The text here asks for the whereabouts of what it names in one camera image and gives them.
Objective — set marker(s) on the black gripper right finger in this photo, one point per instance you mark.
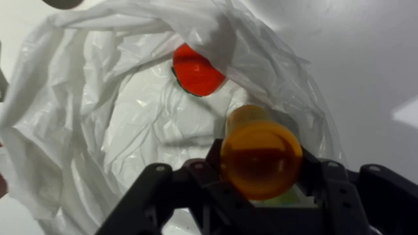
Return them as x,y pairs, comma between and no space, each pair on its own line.
373,204

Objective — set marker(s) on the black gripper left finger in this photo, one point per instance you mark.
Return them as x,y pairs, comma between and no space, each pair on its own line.
173,200

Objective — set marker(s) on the yellow tub orange lid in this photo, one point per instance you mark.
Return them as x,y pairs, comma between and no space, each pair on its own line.
261,157

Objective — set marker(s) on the white plastic bag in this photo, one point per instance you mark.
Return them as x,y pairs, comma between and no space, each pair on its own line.
65,108

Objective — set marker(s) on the tub with red lid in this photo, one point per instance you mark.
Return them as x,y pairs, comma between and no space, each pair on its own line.
197,72

